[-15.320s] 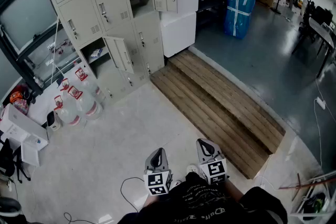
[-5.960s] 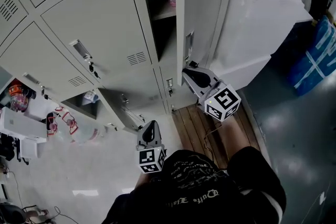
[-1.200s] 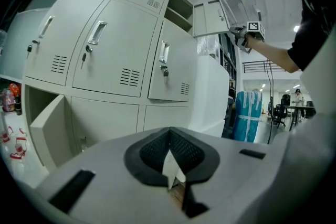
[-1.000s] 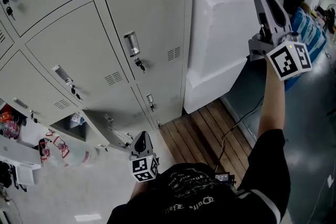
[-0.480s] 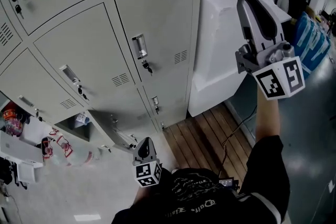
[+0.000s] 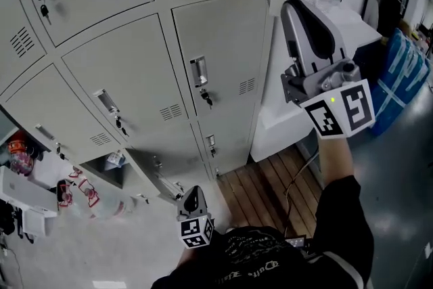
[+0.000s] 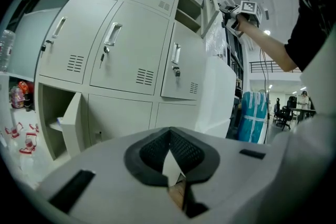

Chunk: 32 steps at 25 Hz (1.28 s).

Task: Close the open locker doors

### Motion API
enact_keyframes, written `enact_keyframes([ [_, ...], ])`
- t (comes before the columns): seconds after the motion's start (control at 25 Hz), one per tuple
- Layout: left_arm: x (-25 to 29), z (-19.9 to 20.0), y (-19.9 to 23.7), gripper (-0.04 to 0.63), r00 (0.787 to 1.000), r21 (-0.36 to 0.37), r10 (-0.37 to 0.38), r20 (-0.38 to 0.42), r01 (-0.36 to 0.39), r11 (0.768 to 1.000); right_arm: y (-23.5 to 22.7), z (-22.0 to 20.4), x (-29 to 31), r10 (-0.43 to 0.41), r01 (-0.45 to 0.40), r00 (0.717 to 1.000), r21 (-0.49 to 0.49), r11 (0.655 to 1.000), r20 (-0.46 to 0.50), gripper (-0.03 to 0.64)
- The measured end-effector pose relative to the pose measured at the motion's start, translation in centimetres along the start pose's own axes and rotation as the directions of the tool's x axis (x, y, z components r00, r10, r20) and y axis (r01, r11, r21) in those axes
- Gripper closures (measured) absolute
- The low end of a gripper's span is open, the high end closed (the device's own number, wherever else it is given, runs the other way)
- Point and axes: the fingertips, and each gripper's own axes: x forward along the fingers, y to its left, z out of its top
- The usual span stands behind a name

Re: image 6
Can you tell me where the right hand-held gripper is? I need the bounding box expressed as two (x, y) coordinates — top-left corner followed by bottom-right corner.
(280, 0), (375, 139)

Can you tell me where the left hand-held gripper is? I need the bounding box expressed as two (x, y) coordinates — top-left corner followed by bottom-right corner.
(177, 185), (214, 250)

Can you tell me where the grey metal locker cabinet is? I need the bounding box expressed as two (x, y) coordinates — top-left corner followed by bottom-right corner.
(0, 0), (271, 204)

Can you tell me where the person's right forearm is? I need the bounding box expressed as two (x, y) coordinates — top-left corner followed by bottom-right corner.
(317, 135), (357, 189)

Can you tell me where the person's left forearm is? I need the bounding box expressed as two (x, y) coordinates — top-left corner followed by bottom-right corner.
(175, 244), (204, 271)

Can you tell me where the wooden slat pallet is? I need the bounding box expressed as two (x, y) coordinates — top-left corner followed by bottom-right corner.
(216, 145), (326, 238)

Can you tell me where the white boxy appliance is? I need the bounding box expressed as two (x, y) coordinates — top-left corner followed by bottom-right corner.
(250, 6), (385, 164)

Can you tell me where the blue white packet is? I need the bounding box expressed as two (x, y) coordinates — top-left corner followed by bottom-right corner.
(104, 150), (127, 167)

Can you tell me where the person's black t-shirt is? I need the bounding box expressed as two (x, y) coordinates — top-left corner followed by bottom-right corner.
(150, 175), (375, 289)

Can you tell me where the blue wrapped bundle white tape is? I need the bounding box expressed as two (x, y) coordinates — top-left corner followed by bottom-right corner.
(370, 26), (432, 137)

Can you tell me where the small black screen device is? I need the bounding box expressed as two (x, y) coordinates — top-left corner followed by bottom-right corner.
(286, 236), (308, 250)

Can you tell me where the white water dispenser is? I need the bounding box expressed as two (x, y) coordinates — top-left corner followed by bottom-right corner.
(0, 165), (59, 238)

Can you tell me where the colourful patterned backpack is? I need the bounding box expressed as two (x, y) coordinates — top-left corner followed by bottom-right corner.
(9, 150), (35, 177)

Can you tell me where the black office chair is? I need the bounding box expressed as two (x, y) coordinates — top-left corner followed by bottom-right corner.
(0, 199), (37, 244)

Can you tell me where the orange black bag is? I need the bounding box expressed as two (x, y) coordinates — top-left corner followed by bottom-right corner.
(7, 140), (28, 156)

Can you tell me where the clear water jug red handle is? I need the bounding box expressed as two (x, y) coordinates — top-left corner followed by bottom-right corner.
(55, 179), (77, 210)
(68, 166), (85, 182)
(77, 178), (138, 221)

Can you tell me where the thin dark cable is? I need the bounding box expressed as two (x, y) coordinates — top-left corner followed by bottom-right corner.
(283, 152), (321, 235)

